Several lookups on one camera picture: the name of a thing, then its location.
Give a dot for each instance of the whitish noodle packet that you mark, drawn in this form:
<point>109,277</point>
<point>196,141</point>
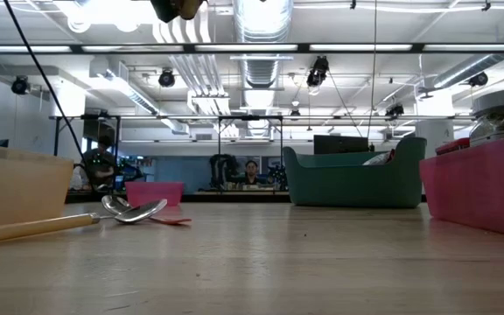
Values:
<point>376,159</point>

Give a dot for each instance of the black background frame rig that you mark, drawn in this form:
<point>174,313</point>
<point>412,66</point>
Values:
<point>250,117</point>

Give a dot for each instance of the red box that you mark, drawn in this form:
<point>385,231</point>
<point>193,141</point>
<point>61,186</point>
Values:
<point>453,146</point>

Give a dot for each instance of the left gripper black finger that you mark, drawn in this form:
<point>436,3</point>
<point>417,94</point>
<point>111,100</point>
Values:
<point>166,9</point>

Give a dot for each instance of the person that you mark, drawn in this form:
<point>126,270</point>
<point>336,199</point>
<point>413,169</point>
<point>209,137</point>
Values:
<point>250,172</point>
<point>96,164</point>

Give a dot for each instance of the orange translucent plastic tray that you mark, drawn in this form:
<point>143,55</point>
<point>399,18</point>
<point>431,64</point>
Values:
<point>16,184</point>

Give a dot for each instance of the black background robot arms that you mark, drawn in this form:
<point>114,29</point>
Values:
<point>221,168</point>

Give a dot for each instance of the teal green plastic bin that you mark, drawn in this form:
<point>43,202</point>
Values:
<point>352,184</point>

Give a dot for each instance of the black monitor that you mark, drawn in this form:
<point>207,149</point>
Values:
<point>339,144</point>

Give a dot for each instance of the glass jar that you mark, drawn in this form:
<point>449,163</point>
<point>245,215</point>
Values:
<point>503,114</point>

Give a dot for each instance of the pink translucent plastic tray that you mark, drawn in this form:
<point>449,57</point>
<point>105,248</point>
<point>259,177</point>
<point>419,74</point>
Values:
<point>475,188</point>

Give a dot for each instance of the black overhead crossbar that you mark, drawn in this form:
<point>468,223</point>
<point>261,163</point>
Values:
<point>418,48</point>

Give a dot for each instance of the pink plastic bowl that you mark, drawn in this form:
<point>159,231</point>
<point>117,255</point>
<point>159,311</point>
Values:
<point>153,192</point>

